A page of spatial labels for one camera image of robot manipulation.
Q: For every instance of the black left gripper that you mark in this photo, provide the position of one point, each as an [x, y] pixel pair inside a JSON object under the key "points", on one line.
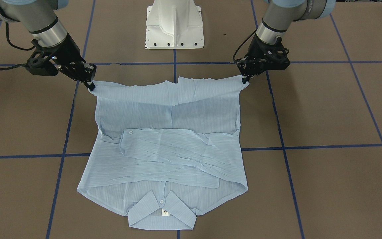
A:
{"points": [[254, 52]]}

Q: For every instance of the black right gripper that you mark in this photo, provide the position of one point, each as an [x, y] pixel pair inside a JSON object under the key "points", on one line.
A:
{"points": [[67, 50]]}

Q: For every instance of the light blue button shirt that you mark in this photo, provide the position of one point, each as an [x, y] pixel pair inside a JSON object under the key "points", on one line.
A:
{"points": [[166, 153]]}

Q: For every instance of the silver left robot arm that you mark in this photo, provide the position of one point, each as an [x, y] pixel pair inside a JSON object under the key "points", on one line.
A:
{"points": [[281, 13]]}

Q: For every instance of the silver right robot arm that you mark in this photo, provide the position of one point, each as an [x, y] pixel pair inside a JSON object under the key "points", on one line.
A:
{"points": [[39, 19]]}

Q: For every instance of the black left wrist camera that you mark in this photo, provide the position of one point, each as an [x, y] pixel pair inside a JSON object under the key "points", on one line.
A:
{"points": [[276, 56]]}

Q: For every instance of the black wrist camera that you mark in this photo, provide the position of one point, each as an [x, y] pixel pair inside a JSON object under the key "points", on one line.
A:
{"points": [[276, 56], [39, 62]]}

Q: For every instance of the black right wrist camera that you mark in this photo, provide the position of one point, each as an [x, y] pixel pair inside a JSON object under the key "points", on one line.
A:
{"points": [[39, 62]]}

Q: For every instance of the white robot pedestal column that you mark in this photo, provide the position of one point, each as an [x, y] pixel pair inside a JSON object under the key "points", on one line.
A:
{"points": [[174, 24]]}

